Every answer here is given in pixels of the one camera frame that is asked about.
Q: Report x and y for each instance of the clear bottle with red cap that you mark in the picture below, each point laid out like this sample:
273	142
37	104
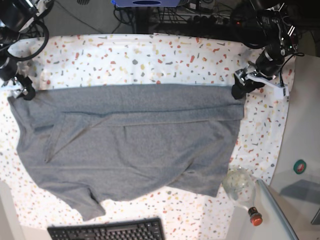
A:
241	190

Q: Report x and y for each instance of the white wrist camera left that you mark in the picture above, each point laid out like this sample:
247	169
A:
281	92

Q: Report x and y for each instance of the green tape roll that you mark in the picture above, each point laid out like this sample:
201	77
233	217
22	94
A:
299	166

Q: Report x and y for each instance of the grey t-shirt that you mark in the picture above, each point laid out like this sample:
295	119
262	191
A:
89	144

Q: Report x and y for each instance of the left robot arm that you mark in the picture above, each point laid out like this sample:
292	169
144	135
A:
271	20

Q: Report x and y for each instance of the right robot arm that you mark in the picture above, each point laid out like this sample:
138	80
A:
17	18

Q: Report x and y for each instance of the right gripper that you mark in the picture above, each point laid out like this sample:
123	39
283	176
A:
18	85

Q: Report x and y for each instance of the blue box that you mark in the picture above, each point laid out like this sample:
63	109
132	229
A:
149	3

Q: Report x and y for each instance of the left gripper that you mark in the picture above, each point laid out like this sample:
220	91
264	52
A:
266	66

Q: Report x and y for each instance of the grey laptop corner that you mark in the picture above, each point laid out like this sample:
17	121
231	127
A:
316	218

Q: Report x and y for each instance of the black computer keyboard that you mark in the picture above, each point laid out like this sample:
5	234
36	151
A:
146	229

